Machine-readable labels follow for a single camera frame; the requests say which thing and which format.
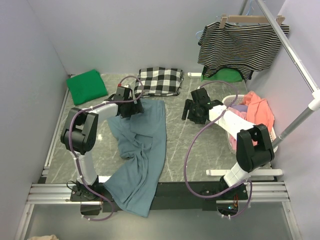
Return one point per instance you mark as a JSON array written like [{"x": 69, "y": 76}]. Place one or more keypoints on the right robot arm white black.
[{"x": 253, "y": 143}]

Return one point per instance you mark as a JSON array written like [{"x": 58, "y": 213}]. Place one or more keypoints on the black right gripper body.
[{"x": 188, "y": 109}]

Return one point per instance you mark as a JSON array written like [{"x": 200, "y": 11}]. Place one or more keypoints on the blue t shirt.
[{"x": 142, "y": 140}]

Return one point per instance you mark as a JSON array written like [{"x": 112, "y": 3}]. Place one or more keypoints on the folded black white checkered shirt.
[{"x": 159, "y": 82}]

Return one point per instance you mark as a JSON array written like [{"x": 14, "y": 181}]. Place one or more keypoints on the lilac garment in basket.
[{"x": 240, "y": 107}]

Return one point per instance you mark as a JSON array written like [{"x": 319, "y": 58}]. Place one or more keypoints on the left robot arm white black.
[{"x": 80, "y": 129}]

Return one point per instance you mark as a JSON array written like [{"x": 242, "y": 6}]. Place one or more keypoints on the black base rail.
[{"x": 168, "y": 196}]

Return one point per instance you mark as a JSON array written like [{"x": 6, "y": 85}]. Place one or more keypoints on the green garment under striped shirt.
[{"x": 225, "y": 75}]

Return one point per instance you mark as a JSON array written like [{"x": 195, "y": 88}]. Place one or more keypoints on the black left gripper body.
[{"x": 135, "y": 108}]

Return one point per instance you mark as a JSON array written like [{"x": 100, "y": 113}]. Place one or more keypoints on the beige cloth at bottom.
[{"x": 44, "y": 237}]

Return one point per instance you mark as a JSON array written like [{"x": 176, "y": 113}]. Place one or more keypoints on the wooden clip hanger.
[{"x": 243, "y": 19}]

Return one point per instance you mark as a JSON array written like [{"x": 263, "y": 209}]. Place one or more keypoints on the black white striped shirt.
[{"x": 245, "y": 49}]

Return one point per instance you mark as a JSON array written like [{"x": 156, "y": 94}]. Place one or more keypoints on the white laundry basket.
[{"x": 230, "y": 100}]

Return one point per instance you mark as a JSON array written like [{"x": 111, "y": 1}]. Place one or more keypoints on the aluminium frame rail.
[{"x": 52, "y": 213}]

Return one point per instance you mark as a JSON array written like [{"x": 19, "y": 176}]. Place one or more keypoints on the coral pink shirt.
[{"x": 258, "y": 110}]

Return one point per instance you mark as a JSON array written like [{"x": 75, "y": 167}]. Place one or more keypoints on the silver clothes rack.
[{"x": 313, "y": 106}]

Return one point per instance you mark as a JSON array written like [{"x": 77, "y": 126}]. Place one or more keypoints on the folded green t shirt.
[{"x": 86, "y": 87}]

